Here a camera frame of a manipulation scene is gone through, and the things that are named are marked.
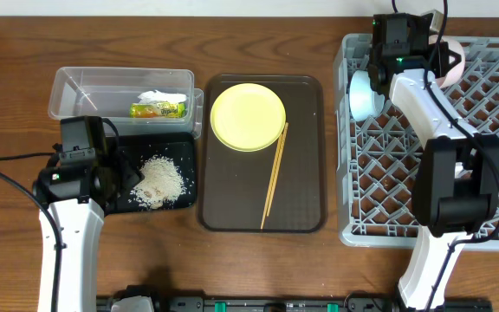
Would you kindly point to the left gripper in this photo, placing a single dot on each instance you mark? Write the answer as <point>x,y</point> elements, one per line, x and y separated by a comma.
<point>130,178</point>

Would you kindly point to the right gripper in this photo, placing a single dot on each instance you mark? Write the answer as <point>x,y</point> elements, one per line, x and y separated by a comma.
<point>373,75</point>

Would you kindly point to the white rice bowl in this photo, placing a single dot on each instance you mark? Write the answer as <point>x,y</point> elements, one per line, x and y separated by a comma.
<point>448,65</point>

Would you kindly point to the rice pile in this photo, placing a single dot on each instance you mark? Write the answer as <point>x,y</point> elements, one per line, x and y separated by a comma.
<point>162,183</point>

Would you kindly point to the green snack wrapper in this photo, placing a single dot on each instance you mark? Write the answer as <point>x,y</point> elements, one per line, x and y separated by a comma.
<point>157,109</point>

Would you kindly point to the light blue bowl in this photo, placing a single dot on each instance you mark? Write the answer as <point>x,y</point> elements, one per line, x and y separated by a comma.
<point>363,101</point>

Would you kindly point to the white tissue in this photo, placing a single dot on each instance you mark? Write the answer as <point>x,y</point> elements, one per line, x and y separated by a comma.
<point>149,97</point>

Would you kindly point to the yellow round plate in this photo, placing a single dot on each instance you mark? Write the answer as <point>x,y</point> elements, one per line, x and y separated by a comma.
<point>248,117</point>

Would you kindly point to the wooden chopstick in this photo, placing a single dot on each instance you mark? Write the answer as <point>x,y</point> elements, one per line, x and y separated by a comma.
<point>269,188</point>
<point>277,166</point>

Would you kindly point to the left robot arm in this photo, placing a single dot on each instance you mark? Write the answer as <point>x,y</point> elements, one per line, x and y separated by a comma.
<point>70,240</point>

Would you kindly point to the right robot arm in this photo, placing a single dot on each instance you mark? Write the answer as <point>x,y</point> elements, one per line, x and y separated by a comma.
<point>456,187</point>

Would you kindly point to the black waste tray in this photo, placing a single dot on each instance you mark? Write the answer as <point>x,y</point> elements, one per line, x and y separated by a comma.
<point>139,148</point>

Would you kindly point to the grey plastic dishwasher rack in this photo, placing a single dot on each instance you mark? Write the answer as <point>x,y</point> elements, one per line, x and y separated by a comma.
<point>378,158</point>

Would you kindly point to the clear plastic bin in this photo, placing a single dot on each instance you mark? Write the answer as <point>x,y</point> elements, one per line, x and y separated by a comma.
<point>109,92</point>

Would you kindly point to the dark brown serving tray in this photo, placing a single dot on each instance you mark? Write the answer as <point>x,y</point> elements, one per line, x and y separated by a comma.
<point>234,185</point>

